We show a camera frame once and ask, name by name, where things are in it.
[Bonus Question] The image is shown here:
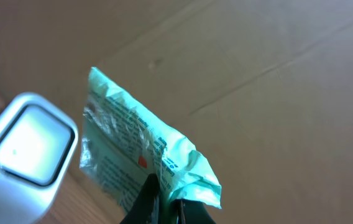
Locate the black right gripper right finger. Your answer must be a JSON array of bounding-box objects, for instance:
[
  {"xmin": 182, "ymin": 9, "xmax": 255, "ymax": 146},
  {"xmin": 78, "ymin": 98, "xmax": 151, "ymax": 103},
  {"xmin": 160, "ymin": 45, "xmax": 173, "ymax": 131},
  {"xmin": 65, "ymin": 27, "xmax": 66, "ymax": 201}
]
[{"xmin": 172, "ymin": 199, "xmax": 216, "ymax": 224}]

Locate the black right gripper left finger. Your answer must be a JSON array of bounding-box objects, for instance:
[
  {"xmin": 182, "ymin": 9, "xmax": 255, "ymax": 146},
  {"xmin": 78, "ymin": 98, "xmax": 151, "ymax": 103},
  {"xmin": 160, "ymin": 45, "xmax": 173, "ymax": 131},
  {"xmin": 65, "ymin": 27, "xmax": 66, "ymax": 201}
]
[{"xmin": 120, "ymin": 174, "xmax": 160, "ymax": 224}]

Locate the teal snack packet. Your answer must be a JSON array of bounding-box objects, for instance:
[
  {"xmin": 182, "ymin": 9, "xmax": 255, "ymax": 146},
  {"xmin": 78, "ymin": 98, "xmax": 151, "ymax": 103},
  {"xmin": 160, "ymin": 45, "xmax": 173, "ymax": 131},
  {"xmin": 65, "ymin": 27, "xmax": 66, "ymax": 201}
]
[{"xmin": 80, "ymin": 67, "xmax": 222, "ymax": 213}]

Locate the white barcode scanner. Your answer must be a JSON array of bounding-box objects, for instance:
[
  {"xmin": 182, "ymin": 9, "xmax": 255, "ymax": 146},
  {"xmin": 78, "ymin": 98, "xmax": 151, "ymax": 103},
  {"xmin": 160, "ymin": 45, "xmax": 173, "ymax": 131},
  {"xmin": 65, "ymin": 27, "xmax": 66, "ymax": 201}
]
[{"xmin": 0, "ymin": 92, "xmax": 78, "ymax": 223}]

